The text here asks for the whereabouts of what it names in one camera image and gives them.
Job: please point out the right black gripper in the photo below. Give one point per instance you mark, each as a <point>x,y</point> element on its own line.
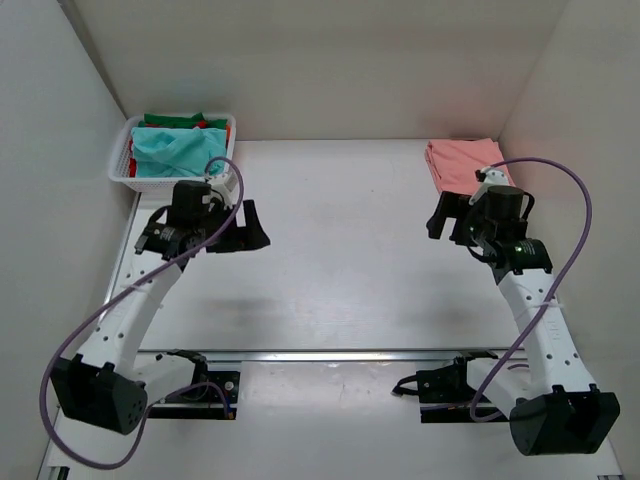
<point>448,208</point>

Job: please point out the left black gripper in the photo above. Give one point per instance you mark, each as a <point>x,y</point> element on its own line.
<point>252,232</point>

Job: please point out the teal t shirt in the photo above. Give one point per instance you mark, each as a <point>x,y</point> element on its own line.
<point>175,150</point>

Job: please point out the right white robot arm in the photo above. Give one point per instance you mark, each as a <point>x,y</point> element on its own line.
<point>558,409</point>

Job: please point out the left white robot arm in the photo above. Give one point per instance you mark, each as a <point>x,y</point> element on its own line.
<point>101,385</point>

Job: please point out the folded pink t shirt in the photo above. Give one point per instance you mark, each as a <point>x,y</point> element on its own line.
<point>453,163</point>

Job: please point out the red t shirt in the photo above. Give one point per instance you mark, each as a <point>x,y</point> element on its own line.
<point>132,162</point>

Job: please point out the green t shirt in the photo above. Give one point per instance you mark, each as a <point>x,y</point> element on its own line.
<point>198,120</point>

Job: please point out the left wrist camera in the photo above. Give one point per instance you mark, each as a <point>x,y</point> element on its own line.
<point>223,187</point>

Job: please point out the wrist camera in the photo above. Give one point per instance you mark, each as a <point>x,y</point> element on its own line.
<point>488,177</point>
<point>223,187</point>

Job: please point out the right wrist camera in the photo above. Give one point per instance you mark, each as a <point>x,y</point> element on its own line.
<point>488,177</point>

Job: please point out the metal table rail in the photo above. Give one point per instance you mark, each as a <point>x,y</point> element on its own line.
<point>333,356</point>

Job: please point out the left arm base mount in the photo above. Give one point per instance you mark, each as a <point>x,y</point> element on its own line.
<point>213,395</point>

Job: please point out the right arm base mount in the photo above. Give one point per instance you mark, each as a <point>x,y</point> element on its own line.
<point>443,393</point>

